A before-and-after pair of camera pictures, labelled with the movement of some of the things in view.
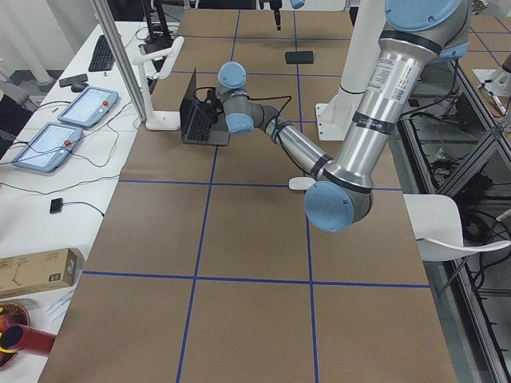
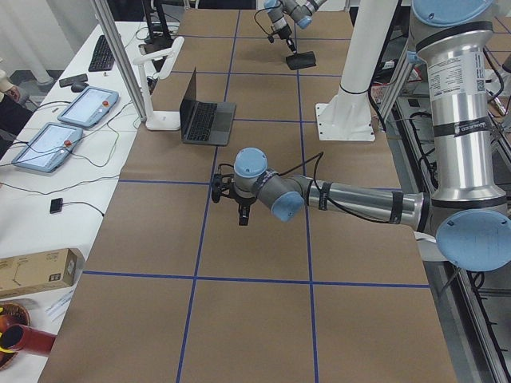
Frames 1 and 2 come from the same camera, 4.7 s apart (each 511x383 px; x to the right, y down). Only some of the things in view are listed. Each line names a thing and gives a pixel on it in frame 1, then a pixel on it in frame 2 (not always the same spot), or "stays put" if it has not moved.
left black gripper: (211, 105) to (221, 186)
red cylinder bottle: (22, 337) stays put
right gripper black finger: (277, 17) to (291, 45)
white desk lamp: (160, 120) stays put
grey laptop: (197, 126) stays put
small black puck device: (56, 205) stays put
